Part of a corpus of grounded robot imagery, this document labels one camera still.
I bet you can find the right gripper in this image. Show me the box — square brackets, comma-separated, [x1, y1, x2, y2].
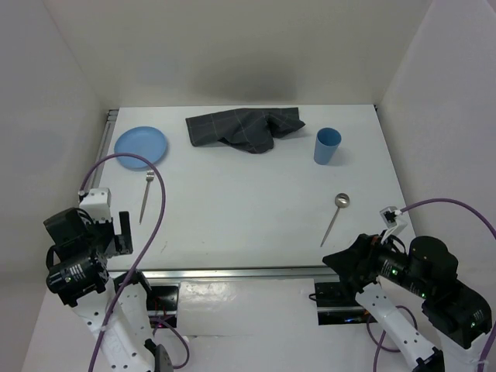
[321, 226, 430, 295]

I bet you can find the metal fork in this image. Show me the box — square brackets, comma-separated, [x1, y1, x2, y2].
[139, 170, 155, 224]

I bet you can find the metal spoon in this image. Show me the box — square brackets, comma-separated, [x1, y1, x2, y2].
[320, 193, 350, 247]

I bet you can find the blue plastic plate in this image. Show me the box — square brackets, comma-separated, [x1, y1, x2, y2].
[114, 126, 168, 164]

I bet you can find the dark grey checked cloth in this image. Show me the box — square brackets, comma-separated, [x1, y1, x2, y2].
[185, 108, 305, 154]

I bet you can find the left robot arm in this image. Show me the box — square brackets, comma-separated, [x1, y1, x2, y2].
[43, 208, 173, 371]

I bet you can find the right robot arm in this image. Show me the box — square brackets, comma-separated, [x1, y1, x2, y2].
[322, 234, 492, 371]

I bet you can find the blue plastic cup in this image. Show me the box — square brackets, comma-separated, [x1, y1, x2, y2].
[314, 127, 342, 165]

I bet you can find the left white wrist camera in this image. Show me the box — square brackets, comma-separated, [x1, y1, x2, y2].
[78, 188, 112, 224]

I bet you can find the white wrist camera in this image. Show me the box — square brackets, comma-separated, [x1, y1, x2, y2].
[78, 188, 112, 224]
[380, 206, 408, 244]

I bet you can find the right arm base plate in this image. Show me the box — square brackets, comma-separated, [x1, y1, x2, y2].
[308, 282, 369, 326]

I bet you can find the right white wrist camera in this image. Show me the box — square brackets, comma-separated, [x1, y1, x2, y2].
[380, 206, 408, 244]

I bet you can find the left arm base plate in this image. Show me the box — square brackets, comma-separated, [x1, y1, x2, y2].
[146, 284, 179, 328]

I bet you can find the aluminium table frame rail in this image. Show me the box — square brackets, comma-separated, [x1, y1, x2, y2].
[98, 107, 336, 281]

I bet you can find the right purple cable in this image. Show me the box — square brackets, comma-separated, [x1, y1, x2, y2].
[366, 198, 496, 372]

